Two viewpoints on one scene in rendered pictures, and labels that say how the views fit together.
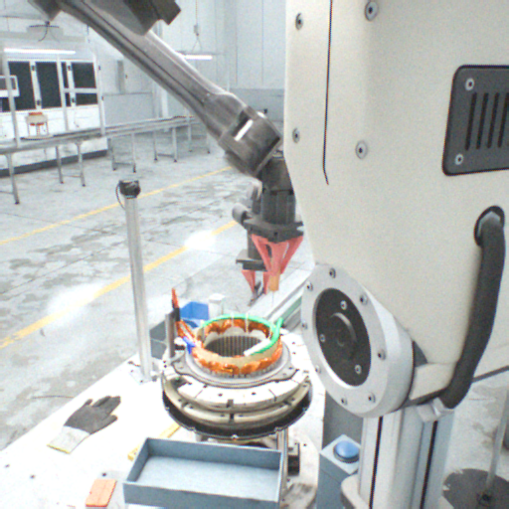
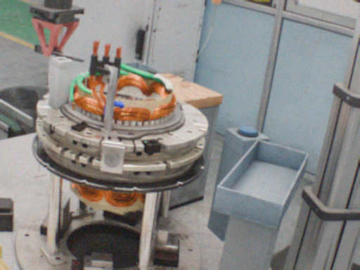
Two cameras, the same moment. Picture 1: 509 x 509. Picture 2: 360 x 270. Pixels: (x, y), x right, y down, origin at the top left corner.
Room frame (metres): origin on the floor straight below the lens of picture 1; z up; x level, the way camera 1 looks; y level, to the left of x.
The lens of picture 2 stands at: (0.62, 0.96, 1.43)
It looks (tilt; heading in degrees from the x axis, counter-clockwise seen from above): 18 degrees down; 281
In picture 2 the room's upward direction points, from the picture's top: 9 degrees clockwise
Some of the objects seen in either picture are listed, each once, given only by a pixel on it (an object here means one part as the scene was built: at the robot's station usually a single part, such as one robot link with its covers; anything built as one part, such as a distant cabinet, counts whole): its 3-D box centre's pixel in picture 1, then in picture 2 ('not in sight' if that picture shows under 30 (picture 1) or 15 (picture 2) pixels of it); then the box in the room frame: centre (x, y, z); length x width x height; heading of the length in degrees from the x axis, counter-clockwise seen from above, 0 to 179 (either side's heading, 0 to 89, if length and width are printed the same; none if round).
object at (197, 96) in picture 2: not in sight; (165, 91); (0.91, -0.28, 1.05); 0.20 x 0.19 x 0.02; 148
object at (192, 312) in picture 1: (200, 321); not in sight; (1.58, 0.20, 0.82); 0.16 x 0.14 x 0.07; 64
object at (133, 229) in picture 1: (138, 290); not in sight; (1.30, 0.34, 1.07); 0.03 x 0.03 x 0.57; 38
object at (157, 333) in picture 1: (172, 341); not in sight; (1.43, 0.28, 0.82); 0.16 x 0.14 x 0.07; 62
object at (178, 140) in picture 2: (237, 358); (121, 113); (0.91, 0.04, 1.09); 0.32 x 0.32 x 0.01
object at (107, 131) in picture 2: (171, 338); (112, 103); (0.89, 0.17, 1.15); 0.03 x 0.02 x 0.12; 139
